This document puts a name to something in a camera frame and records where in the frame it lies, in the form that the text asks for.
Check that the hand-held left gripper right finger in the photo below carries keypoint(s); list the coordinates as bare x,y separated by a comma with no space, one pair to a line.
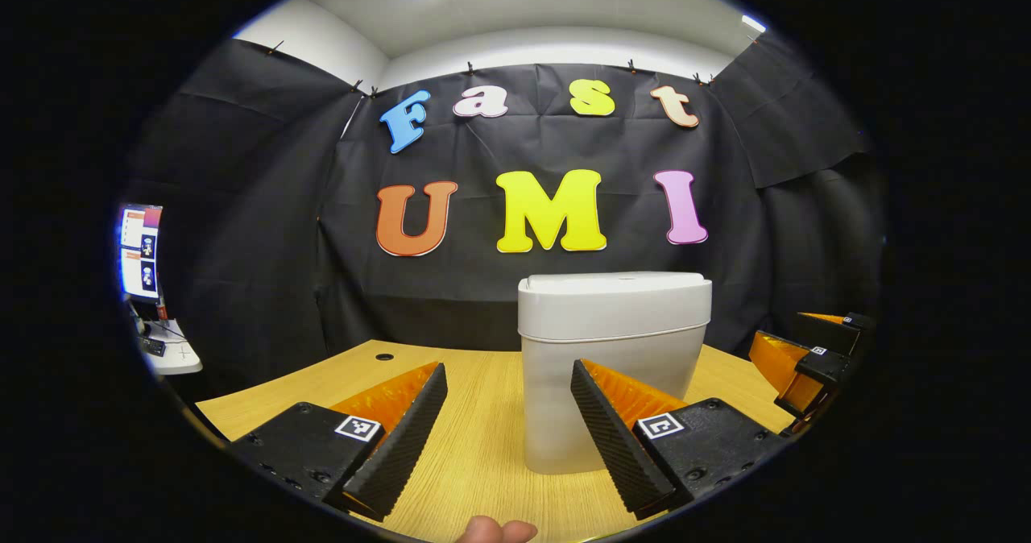
612,446

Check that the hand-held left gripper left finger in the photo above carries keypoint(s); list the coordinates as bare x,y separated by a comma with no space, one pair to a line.
403,446

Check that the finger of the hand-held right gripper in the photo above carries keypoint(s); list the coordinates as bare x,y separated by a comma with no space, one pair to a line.
838,335
830,366

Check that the white desktop garbage bin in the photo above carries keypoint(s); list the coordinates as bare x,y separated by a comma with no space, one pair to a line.
612,309

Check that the wooden desktop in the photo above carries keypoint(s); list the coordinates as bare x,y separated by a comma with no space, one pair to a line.
483,414

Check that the black backdrop cloth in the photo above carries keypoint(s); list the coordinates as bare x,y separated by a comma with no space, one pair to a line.
499,293

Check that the white side table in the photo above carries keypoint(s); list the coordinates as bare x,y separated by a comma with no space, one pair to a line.
173,354

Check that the small ceiling light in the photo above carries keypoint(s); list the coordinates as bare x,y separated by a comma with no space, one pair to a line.
753,23

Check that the computer monitor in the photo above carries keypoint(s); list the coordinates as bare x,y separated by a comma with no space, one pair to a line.
141,251

